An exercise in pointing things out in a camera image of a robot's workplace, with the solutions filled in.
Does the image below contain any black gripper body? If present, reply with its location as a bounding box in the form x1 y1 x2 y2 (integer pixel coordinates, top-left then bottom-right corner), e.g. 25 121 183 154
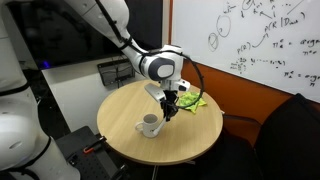
160 90 178 114

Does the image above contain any white pen black cap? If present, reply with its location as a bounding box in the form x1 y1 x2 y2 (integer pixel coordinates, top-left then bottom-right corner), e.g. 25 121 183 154
153 119 166 135

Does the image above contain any white ceramic mug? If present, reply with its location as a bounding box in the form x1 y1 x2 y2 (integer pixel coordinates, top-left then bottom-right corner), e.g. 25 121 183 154
135 114 158 138

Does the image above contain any yellow green cloth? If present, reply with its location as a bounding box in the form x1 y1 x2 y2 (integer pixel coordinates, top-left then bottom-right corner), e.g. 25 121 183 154
178 92 206 114

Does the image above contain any round wooden table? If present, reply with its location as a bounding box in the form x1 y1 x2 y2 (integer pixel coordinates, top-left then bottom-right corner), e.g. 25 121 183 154
97 80 223 166

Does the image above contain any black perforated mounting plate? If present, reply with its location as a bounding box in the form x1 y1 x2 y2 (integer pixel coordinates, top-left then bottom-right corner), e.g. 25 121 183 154
56 126 127 180

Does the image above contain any black office chair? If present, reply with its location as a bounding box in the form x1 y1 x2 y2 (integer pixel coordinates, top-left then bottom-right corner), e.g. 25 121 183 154
225 94 320 180

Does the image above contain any white whiteboard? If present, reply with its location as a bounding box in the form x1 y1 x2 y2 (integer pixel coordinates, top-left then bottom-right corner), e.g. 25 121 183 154
172 0 320 102

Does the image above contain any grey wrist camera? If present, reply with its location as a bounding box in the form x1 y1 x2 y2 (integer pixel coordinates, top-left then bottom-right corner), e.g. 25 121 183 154
144 83 166 103

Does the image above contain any black mesh wall basket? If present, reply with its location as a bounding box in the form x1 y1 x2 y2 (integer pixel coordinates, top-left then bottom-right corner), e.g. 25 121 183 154
97 59 135 86

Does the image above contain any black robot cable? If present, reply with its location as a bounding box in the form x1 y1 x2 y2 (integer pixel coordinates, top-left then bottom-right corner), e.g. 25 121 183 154
94 0 205 110

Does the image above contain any black wall monitor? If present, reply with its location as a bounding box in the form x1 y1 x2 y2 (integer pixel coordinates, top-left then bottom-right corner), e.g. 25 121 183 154
7 0 163 69

